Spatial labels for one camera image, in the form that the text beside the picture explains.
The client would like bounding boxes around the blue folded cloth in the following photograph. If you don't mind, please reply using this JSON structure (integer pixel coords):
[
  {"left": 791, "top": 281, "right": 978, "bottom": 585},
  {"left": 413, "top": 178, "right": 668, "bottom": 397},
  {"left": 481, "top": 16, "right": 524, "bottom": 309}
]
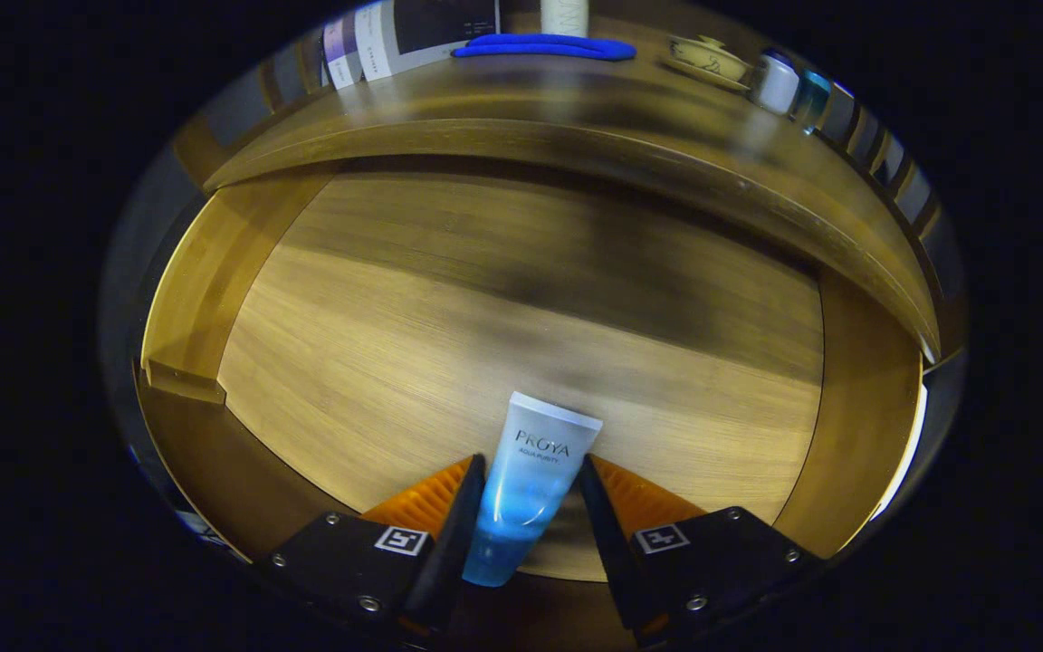
[{"left": 451, "top": 34, "right": 637, "bottom": 62}]

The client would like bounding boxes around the beige lidded teacup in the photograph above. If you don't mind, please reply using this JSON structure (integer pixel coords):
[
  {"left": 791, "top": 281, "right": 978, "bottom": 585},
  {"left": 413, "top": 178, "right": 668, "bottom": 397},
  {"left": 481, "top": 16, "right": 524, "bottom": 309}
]
[{"left": 664, "top": 34, "right": 751, "bottom": 93}]

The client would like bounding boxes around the blue cosmetic tube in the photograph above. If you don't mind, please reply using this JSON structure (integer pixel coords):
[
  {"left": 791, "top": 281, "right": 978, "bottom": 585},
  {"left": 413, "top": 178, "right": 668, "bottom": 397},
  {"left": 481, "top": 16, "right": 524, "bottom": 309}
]
[{"left": 462, "top": 390, "right": 604, "bottom": 588}]

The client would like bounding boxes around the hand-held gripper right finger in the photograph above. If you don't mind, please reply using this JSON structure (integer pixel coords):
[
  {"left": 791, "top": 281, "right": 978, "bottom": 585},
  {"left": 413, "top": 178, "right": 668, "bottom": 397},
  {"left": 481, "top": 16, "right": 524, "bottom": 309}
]
[{"left": 576, "top": 453, "right": 823, "bottom": 648}]

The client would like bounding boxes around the wooden countertop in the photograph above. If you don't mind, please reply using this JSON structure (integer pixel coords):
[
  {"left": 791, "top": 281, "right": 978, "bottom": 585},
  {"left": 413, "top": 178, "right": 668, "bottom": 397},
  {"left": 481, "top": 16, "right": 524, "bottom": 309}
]
[{"left": 203, "top": 32, "right": 943, "bottom": 363}]

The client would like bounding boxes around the white bottle with blue cap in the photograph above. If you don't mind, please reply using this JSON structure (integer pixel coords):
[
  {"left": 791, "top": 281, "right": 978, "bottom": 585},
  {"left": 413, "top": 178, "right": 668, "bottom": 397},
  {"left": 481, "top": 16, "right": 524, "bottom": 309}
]
[{"left": 751, "top": 50, "right": 801, "bottom": 116}]

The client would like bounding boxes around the brown wooden drawer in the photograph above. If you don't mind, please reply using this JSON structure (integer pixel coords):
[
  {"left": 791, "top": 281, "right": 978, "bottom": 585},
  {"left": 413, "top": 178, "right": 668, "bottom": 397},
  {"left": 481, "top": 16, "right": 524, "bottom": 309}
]
[{"left": 137, "top": 163, "right": 930, "bottom": 648}]

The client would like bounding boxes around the white pump bottle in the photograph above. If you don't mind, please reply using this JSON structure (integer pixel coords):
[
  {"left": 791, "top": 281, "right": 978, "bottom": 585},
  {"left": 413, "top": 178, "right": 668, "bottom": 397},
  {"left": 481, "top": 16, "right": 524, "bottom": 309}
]
[{"left": 540, "top": 0, "right": 590, "bottom": 39}]

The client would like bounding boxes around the white portrait book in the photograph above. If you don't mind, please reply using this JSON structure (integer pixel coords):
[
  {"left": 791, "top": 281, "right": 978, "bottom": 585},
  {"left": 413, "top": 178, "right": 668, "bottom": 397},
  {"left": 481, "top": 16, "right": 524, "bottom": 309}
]
[{"left": 354, "top": 0, "right": 502, "bottom": 82}]

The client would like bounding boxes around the teal bottle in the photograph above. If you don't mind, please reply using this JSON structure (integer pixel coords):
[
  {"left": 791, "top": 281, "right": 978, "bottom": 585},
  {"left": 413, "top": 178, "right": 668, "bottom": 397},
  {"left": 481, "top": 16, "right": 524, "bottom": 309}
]
[{"left": 791, "top": 70, "right": 835, "bottom": 135}]

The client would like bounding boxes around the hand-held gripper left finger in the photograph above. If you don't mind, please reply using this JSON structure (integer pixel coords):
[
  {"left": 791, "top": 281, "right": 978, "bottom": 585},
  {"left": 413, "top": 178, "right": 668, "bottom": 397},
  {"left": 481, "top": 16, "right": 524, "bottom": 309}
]
[{"left": 254, "top": 453, "right": 487, "bottom": 646}]

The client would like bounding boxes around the brown wooden cabinet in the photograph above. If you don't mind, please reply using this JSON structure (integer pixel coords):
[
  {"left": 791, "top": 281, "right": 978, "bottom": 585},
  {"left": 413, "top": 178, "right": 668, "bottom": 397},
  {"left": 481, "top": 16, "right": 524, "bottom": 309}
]
[{"left": 137, "top": 0, "right": 971, "bottom": 381}]

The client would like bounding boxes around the purple book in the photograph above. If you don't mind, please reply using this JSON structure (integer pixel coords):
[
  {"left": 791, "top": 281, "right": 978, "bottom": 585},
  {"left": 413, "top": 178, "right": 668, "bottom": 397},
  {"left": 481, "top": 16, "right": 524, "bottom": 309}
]
[{"left": 321, "top": 14, "right": 368, "bottom": 90}]

